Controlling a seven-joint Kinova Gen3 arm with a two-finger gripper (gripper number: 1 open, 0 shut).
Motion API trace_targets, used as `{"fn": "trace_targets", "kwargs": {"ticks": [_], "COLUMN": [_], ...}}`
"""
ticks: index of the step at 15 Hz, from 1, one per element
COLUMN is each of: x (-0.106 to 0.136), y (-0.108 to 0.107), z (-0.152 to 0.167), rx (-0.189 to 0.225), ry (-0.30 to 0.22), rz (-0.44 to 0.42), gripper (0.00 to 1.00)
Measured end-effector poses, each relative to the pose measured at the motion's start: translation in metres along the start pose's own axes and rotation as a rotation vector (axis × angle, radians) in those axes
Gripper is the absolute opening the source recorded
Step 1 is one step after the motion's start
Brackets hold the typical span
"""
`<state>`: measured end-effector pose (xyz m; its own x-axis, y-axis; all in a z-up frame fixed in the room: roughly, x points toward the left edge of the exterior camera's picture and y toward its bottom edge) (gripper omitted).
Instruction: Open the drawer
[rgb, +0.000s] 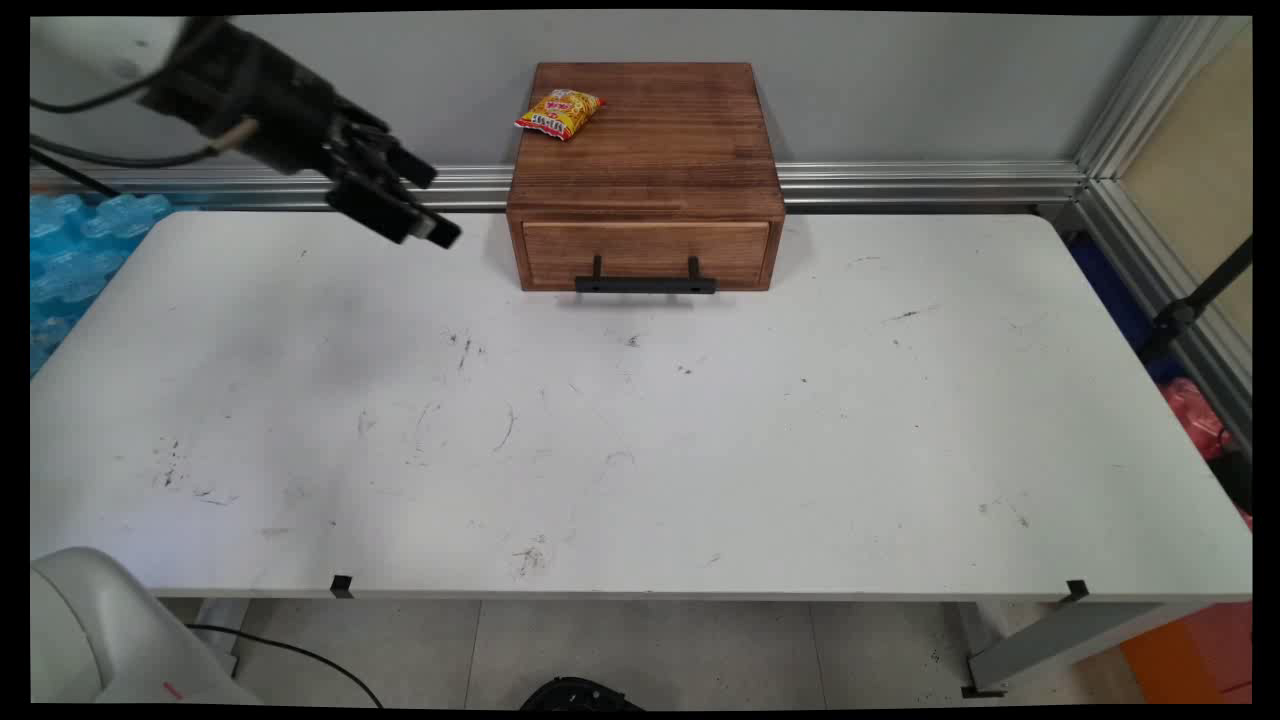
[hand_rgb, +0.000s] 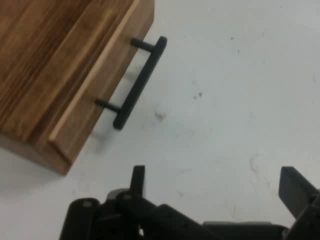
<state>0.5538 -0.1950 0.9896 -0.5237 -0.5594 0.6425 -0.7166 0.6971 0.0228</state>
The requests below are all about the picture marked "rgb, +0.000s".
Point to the wooden drawer box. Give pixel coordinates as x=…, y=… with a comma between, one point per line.
x=650, y=140

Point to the black round object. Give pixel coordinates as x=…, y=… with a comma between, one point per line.
x=580, y=693

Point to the orange box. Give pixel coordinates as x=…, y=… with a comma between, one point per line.
x=1195, y=655

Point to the white table leg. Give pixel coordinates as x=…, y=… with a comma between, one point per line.
x=222, y=630

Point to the horizontal aluminium rail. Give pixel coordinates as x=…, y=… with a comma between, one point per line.
x=920, y=183

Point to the yellow snack packet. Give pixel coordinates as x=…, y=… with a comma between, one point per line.
x=561, y=112

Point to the grey table leg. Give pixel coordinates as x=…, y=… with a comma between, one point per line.
x=1070, y=640

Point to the red plastic bag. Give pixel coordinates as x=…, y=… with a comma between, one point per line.
x=1195, y=415

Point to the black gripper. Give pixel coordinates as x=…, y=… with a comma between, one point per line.
x=260, y=100

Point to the black table edge clip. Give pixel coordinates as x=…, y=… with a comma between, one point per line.
x=341, y=587
x=1076, y=591

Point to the blue bin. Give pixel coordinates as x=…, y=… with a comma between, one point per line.
x=1115, y=295

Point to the blue bubble wrap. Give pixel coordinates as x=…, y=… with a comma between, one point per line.
x=75, y=260

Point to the aluminium corner frame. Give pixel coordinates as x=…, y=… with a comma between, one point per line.
x=1150, y=150

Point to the black tripod leg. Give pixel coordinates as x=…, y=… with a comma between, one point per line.
x=1195, y=300

